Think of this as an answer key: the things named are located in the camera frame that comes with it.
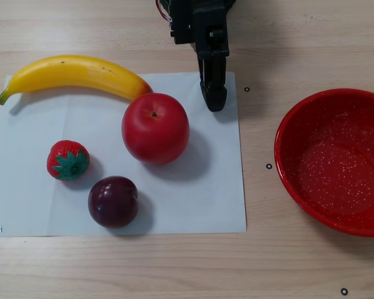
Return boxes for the white paper sheet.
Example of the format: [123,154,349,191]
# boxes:
[0,72,247,238]

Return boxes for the red white servo cable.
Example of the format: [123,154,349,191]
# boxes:
[156,0,175,24]

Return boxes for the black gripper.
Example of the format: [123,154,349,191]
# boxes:
[169,0,231,112]

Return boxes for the yellow plastic banana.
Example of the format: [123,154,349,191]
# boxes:
[0,54,154,106]

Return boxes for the red speckled bowl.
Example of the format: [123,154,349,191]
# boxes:
[274,88,374,239]

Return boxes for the red plastic apple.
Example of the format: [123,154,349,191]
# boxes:
[121,92,190,166]

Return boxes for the dark purple plastic plum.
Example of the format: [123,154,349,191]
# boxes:
[87,176,140,229]

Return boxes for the red plastic strawberry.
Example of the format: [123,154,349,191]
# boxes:
[46,140,91,181]

